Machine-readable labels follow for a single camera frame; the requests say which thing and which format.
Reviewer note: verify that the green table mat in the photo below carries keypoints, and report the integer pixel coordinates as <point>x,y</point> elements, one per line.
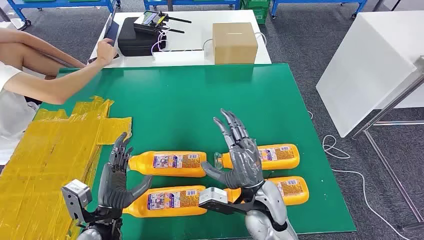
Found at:
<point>198,99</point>

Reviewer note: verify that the black carrying case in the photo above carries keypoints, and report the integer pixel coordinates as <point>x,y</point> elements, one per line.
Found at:
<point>132,39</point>

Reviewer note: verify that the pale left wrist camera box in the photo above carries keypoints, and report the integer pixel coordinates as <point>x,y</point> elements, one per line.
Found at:
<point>76,195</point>

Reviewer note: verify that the orange detergent bottle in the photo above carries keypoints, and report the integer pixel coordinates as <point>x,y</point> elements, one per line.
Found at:
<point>172,164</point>
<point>165,202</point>
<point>281,157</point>
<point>294,192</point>

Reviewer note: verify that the metal table frame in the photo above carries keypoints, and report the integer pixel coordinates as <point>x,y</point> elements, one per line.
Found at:
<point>391,106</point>

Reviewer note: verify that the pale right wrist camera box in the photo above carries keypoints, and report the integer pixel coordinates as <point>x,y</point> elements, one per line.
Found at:
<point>213,196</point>

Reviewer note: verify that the black remote controller with antennas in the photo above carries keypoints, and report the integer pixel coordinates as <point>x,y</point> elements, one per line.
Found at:
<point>149,20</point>

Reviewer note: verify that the large white table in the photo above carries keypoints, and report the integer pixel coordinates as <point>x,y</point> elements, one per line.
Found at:
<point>364,66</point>

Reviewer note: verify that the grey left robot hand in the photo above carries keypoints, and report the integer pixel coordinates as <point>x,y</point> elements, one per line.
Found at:
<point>112,188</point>

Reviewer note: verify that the dark blue tablet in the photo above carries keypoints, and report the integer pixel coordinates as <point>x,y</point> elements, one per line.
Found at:
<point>112,33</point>

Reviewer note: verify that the brown cardboard box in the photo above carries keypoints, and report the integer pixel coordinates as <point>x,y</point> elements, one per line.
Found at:
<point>235,43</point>

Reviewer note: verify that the white table with devices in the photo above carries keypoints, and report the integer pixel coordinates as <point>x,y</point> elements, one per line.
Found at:
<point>198,30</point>

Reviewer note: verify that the person's forearm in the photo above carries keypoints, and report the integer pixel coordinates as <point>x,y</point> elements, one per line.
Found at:
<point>73,82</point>
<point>49,49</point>

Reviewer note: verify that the green plastic crate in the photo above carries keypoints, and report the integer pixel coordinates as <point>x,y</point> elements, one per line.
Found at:
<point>258,11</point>

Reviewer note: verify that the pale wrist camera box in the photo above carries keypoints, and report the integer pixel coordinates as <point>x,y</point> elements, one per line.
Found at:
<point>76,195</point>
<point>213,196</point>

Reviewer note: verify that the blue metal rack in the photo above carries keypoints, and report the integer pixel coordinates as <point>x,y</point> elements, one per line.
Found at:
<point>59,3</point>
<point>314,1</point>
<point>198,2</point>

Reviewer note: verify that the yellow taped cardboard sheet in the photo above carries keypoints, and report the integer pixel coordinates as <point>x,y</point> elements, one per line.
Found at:
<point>39,165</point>

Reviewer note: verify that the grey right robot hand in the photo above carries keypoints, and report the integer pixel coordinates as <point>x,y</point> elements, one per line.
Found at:
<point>245,165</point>

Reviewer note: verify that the person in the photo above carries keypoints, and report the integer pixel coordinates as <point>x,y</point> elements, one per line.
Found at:
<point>10,116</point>

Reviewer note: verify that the dark smartphone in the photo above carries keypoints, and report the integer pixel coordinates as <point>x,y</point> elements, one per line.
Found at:
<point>92,60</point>

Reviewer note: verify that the person's hand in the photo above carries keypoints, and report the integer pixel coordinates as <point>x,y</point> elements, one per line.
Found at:
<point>105,53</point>

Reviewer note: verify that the white cabinet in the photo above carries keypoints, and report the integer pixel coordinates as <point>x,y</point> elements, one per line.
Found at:
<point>8,26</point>

